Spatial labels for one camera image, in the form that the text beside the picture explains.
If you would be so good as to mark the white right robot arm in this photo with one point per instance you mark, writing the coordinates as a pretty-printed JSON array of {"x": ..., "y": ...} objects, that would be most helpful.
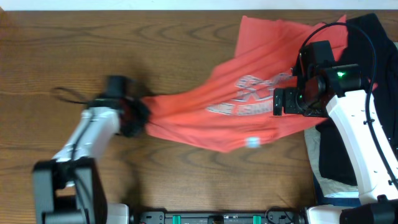
[{"x": 326, "y": 88}]

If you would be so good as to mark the red printed t-shirt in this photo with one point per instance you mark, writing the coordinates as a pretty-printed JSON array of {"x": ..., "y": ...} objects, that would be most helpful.
[{"x": 233, "y": 108}]

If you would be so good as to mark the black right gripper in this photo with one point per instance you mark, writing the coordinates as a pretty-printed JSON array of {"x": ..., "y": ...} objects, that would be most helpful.
[{"x": 278, "y": 101}]

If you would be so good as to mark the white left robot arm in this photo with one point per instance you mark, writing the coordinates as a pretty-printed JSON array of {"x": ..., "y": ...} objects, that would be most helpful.
[{"x": 67, "y": 188}]

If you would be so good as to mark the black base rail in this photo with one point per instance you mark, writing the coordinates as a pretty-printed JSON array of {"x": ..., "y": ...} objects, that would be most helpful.
[{"x": 270, "y": 216}]

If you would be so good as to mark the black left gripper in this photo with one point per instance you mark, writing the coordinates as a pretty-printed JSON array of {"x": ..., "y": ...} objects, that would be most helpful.
[{"x": 137, "y": 116}]

